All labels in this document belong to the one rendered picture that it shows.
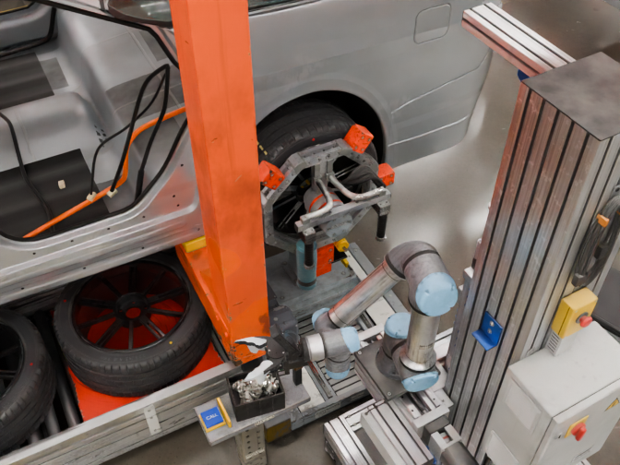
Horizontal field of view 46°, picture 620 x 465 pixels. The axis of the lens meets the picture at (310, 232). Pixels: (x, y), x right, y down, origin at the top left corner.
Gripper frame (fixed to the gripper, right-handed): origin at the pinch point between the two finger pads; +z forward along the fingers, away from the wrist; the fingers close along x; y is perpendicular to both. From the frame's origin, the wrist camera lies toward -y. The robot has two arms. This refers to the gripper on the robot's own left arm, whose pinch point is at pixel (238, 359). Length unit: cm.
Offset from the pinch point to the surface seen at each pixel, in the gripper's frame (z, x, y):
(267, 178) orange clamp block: -27, 90, 2
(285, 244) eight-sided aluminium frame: -34, 97, 43
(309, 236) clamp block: -39, 72, 20
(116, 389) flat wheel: 47, 70, 80
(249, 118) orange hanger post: -16, 41, -53
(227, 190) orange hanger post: -7, 42, -29
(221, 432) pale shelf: 8, 33, 75
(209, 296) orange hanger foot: 3, 77, 45
